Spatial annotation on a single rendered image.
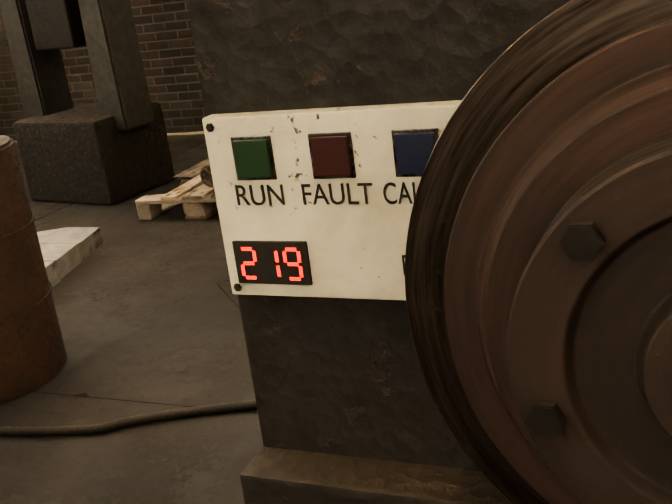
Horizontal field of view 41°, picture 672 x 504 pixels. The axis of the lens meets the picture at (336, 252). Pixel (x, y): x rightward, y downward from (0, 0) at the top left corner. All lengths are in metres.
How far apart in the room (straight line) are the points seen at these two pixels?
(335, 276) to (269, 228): 0.08
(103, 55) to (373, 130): 5.17
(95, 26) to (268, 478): 5.11
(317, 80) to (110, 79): 5.12
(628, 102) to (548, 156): 0.06
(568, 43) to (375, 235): 0.30
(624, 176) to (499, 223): 0.11
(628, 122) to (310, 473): 0.53
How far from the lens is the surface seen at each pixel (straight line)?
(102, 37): 5.90
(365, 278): 0.84
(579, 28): 0.60
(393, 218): 0.81
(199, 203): 5.24
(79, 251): 4.88
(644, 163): 0.52
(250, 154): 0.84
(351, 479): 0.93
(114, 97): 5.93
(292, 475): 0.95
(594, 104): 0.58
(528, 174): 0.59
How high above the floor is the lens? 1.37
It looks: 18 degrees down
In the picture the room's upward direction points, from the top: 8 degrees counter-clockwise
